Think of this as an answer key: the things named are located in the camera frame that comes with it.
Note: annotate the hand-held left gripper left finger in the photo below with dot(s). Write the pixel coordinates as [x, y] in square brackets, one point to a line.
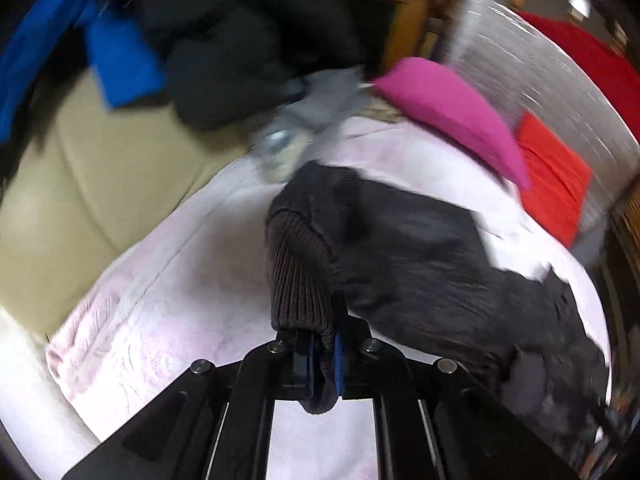
[314, 365]

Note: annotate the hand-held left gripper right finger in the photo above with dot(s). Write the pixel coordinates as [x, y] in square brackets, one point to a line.
[340, 366]

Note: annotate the dark plaid jacket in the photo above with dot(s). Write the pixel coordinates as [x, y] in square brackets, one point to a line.
[425, 270]

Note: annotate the pale pink blanket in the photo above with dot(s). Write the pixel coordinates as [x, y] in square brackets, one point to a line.
[200, 290]

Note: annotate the clear plastic bag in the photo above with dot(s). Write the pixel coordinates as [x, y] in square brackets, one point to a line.
[277, 152]

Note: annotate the grey garment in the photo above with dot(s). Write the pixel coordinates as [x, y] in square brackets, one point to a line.
[325, 100]

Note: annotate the magenta pillow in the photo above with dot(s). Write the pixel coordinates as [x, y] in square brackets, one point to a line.
[450, 110]

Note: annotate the red seat cushion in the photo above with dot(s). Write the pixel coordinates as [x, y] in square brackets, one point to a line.
[555, 180]

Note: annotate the beige leather sofa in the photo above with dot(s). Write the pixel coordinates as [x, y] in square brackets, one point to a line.
[75, 200]

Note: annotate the black coat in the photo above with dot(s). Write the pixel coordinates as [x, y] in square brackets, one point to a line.
[240, 45]

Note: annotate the silver foil insulation mat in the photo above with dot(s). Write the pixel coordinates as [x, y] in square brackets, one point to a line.
[545, 80]

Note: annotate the blue cloth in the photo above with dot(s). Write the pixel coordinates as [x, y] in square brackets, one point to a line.
[120, 65]

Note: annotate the wooden cabinet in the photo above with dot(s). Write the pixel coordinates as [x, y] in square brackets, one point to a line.
[400, 5]

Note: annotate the red cloth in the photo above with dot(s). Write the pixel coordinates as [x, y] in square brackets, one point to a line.
[595, 55]

